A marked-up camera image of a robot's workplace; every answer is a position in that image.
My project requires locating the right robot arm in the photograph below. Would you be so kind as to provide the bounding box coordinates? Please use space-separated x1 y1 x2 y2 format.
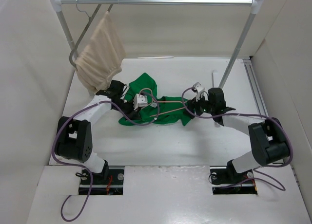
182 83 293 185

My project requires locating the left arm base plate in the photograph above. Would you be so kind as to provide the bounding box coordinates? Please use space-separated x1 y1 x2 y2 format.
75 166 125 196

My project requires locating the green t shirt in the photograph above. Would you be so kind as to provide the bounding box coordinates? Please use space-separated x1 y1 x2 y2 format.
125 73 192 126

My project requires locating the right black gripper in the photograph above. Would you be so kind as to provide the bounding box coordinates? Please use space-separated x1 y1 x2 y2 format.
183 91 215 118

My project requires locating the metal clothes rack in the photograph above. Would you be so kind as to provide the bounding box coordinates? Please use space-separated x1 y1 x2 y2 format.
49 0 265 88

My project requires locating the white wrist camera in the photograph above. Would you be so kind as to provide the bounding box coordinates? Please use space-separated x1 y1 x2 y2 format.
133 93 148 111
191 82 205 101

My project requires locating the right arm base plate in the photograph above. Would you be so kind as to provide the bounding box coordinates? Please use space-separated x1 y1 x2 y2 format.
208 166 257 195

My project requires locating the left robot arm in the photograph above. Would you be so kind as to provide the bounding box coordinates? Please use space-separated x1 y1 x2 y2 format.
54 80 139 184

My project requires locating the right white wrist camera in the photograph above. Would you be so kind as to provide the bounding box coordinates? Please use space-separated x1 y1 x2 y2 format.
191 82 205 101

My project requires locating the grey plastic hanger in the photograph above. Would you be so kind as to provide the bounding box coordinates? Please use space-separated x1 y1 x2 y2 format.
69 0 101 68

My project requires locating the aluminium rail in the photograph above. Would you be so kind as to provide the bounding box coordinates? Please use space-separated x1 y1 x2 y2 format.
243 59 268 116

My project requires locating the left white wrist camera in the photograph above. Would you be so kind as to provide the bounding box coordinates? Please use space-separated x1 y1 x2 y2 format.
133 93 148 111

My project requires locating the beige cloth garment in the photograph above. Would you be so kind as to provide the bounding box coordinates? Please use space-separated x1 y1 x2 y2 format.
75 11 126 93

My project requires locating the pink wire hanger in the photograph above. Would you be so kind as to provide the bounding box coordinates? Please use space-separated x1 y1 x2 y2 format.
139 88 187 119

